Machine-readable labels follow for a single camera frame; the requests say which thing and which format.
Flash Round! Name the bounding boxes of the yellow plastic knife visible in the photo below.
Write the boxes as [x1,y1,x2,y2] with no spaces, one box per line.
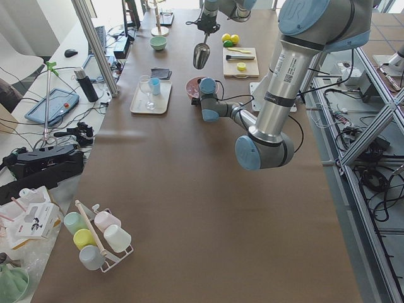
[227,47,251,54]

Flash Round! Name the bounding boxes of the pink bowl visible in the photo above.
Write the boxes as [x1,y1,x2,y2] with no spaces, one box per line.
[186,76,204,100]

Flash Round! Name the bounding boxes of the green plastic cup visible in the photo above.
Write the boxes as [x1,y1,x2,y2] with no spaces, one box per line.
[63,211,87,235]

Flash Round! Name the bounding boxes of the bamboo cutting board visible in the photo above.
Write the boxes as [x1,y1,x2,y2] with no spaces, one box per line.
[223,47,259,78]

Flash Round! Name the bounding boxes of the blue teach pendant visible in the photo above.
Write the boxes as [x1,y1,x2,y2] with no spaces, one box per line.
[25,88,80,126]

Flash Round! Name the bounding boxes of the grey folded cloth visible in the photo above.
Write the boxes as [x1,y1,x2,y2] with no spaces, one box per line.
[151,68,172,80]

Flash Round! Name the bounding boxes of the cream rabbit tray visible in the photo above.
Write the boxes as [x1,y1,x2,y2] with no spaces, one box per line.
[130,80,172,114]

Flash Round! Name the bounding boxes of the yellow lemon upper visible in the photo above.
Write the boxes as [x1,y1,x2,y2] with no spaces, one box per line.
[222,33,231,42]

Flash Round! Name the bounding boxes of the half lemon slice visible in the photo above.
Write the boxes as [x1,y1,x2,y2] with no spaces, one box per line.
[237,62,246,71]

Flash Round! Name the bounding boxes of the steel ice scoop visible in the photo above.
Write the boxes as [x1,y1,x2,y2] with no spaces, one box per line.
[193,33,210,70]

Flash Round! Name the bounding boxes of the pile of clear ice cubes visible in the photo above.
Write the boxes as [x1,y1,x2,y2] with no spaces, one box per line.
[187,82,199,98]

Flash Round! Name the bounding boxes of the black computer mouse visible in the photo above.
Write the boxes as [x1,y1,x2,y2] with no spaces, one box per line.
[64,49,78,58]

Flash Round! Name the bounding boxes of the yellow lemon lower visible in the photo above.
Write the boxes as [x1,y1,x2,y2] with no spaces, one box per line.
[223,40,233,48]

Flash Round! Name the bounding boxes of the steel muddler black tip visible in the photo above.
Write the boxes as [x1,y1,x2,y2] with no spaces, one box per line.
[225,54,255,61]

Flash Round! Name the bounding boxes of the aluminium frame post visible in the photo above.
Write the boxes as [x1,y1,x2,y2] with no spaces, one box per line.
[71,0,119,98]

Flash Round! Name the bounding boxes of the yellow plastic cup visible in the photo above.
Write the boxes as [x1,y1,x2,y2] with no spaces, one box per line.
[73,229,97,250]

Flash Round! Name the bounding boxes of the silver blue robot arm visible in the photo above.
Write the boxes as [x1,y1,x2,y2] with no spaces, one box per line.
[196,0,256,34]
[199,1,373,170]

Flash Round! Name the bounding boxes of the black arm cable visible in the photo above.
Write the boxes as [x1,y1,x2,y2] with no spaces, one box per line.
[214,78,304,149]

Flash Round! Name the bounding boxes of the light blue cup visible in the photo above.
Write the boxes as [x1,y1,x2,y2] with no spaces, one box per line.
[149,77,160,95]

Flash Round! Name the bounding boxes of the pink plastic cup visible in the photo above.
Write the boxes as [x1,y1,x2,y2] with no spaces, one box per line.
[94,211,121,233]

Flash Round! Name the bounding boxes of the green bowl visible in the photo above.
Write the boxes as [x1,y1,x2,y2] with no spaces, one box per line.
[150,36,167,51]

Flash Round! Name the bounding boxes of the white wire rack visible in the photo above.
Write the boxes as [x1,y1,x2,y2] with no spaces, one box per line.
[74,200,134,273]

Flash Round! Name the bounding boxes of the grey plastic cup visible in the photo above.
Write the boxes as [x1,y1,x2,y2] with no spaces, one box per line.
[79,245,105,271]

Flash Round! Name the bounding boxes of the yellow lemon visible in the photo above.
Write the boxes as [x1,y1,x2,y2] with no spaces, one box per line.
[222,33,231,42]
[223,40,233,48]

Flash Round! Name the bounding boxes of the white plastic cup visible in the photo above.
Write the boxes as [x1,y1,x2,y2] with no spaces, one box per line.
[104,224,132,253]

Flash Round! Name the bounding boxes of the black water bottle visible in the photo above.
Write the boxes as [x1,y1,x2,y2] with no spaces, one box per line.
[74,67,98,102]

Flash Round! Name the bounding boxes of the clear wine glass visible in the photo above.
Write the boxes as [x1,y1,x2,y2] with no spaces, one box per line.
[139,75,155,110]

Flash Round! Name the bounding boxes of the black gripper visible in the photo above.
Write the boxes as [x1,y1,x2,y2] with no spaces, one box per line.
[197,17,220,33]
[191,98,200,105]

